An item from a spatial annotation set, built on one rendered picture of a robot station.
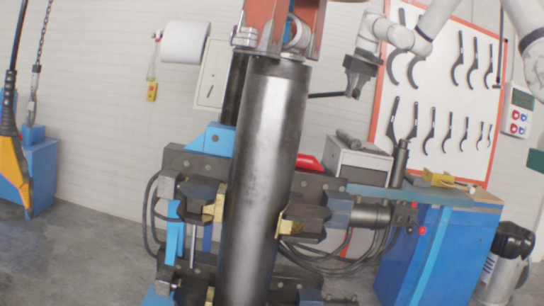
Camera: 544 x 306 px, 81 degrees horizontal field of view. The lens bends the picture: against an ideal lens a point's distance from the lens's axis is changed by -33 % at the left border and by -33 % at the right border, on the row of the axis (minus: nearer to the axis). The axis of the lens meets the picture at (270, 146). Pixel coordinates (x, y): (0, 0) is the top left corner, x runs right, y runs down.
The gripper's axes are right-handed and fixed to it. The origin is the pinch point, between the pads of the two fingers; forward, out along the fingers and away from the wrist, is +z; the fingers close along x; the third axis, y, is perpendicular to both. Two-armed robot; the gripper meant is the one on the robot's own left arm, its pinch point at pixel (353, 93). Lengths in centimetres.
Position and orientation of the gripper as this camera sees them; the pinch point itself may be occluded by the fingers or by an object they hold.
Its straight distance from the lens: 158.5
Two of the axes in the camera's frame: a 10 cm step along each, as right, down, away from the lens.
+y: -4.4, -4.4, 7.8
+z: -2.8, 8.9, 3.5
